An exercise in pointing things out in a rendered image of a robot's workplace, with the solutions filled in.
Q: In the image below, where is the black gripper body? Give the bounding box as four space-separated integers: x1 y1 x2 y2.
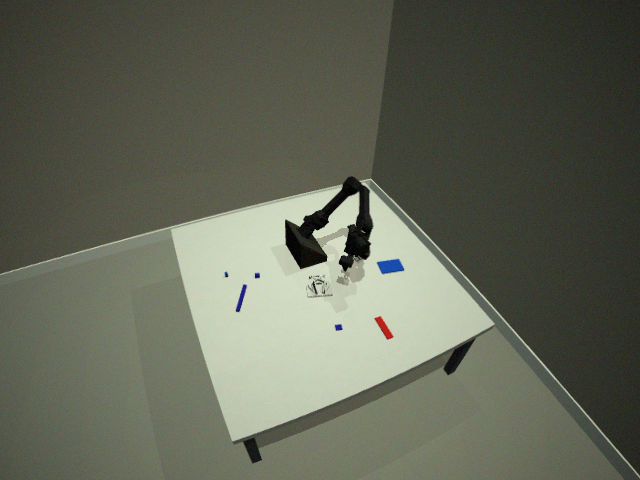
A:
339 241 357 268

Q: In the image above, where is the blue flat rectangular plate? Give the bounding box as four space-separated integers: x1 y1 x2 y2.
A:
377 259 404 275

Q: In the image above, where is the dark blue thin bar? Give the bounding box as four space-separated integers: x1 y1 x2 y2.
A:
236 284 247 312

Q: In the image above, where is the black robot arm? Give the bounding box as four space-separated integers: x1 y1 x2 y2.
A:
296 176 374 260

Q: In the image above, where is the red flat bar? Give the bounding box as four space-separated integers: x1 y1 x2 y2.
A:
375 317 393 339

